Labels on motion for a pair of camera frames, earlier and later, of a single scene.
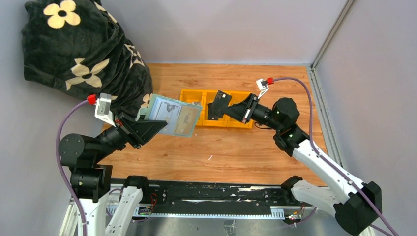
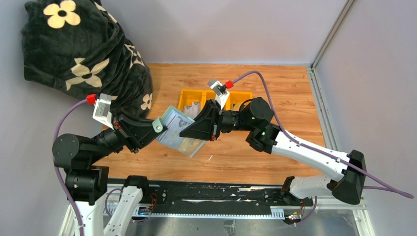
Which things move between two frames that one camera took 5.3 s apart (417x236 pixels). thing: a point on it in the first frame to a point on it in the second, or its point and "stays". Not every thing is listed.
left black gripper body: x=129 y=132 stays
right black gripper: x=248 y=108 to x=214 y=121
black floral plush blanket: x=78 y=45 stays
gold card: x=187 y=119 to x=189 y=146
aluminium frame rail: x=322 y=108 stays
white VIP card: x=170 y=113 to x=171 y=135
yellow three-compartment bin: x=202 y=97 stays
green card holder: x=182 y=118 to x=170 y=124
